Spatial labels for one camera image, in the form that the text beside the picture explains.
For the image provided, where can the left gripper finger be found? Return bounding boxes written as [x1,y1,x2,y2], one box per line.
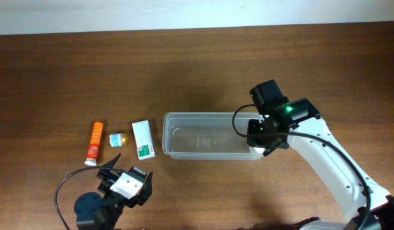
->
[102,153,121,169]
[139,172,153,204]

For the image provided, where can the white squeeze bottle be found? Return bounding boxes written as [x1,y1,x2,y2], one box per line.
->
[249,146,266,155]

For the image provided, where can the orange tablet tube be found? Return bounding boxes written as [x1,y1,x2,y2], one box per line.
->
[84,122,103,166]

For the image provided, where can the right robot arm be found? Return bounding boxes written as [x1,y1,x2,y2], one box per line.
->
[244,96,394,229]

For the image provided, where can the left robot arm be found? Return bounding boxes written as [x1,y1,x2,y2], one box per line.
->
[74,156,153,230]

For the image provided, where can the clear plastic container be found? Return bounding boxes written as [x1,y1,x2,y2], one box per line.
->
[162,112,263,160]

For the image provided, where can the small blue-labelled gold-cap bottle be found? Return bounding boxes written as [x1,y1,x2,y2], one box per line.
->
[109,133,128,148]

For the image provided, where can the white green medicine box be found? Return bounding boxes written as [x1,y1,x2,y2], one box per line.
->
[132,120,155,160]

